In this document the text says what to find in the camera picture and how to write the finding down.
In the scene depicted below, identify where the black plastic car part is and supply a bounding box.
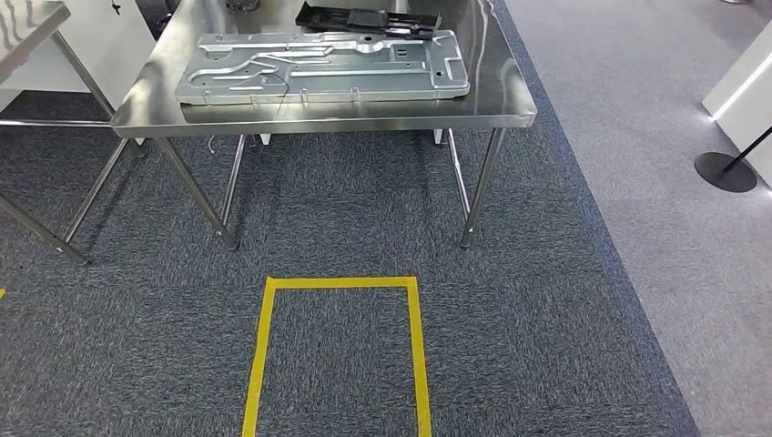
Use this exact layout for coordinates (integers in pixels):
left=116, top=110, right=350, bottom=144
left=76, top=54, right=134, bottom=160
left=294, top=1, right=443, bottom=42

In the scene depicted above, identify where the stainless steel table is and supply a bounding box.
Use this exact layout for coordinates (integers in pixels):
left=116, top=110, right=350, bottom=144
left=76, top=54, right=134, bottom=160
left=0, top=0, right=149, bottom=268

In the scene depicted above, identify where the white cabinet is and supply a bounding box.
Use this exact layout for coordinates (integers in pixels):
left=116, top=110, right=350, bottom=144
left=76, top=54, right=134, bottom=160
left=0, top=0, right=159, bottom=114

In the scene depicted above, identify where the thin black wire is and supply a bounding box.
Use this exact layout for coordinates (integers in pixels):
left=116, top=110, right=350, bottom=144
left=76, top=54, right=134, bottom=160
left=265, top=72, right=292, bottom=118

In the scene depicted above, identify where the black stanchion post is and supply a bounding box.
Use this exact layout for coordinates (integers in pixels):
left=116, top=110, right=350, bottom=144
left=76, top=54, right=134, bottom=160
left=693, top=123, right=772, bottom=194

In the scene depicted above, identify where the large stamped metal plate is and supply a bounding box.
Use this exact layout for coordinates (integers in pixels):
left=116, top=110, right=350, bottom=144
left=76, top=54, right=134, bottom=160
left=175, top=28, right=472, bottom=107

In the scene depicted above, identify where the stainless steel workbench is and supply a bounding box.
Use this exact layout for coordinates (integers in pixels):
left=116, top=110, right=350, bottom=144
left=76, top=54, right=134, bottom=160
left=111, top=0, right=538, bottom=251

